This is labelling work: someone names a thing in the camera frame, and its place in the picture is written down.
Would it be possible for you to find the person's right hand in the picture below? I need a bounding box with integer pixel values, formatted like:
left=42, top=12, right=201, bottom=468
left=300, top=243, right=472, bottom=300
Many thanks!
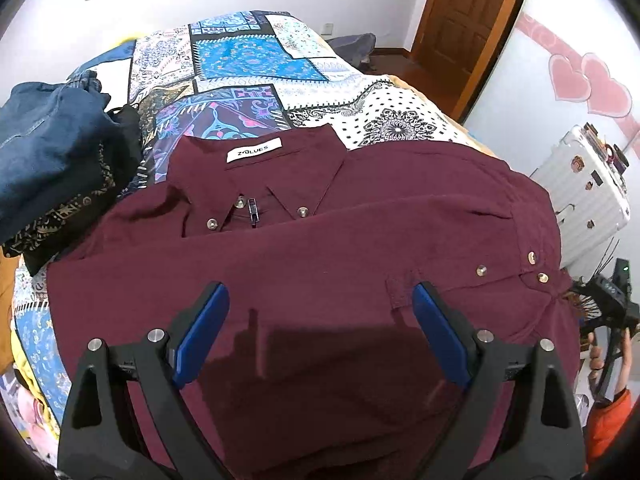
left=585, top=330, right=633, bottom=396

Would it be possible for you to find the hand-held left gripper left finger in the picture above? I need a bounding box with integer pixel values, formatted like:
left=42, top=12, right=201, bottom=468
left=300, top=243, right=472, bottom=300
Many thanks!
left=57, top=282, right=236, bottom=480

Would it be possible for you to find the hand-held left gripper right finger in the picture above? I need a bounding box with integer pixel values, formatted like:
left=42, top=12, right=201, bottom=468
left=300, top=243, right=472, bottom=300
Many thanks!
left=411, top=281, right=586, bottom=480

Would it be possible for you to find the black patterned folded cloth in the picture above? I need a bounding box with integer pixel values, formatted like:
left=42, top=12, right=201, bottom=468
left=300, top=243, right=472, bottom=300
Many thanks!
left=2, top=105, right=143, bottom=276

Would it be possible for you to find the maroon button-up shirt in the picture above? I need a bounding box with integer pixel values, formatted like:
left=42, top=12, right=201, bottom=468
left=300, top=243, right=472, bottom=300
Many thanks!
left=46, top=125, right=583, bottom=480

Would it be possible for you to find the grey bag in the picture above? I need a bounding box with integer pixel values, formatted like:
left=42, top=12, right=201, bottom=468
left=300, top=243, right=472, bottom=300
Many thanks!
left=327, top=32, right=377, bottom=71

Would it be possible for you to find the brown wooden door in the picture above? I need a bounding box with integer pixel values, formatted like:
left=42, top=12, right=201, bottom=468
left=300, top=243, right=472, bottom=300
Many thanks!
left=410, top=0, right=531, bottom=121

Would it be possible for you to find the cartoon printed cloth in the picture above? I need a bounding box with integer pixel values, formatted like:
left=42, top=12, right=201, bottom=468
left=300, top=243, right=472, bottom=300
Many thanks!
left=0, top=370, right=61, bottom=468

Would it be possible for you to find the folded blue denim garment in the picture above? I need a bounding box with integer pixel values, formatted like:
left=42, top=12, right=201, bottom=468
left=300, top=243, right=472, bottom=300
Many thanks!
left=0, top=80, right=143, bottom=243

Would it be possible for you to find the patchwork printed blanket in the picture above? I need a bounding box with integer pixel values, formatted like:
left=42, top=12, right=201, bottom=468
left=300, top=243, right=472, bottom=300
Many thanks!
left=10, top=9, right=473, bottom=411

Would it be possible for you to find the white hard-shell suitcase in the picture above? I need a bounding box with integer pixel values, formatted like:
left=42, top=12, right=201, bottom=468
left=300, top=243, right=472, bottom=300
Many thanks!
left=530, top=125, right=632, bottom=273

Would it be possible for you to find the pile of small trinkets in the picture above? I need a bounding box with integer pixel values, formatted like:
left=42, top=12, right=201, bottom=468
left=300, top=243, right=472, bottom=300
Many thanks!
left=582, top=124, right=632, bottom=181

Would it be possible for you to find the pink heart wall sticker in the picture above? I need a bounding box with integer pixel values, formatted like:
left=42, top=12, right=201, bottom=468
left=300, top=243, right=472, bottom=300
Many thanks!
left=517, top=12, right=640, bottom=136

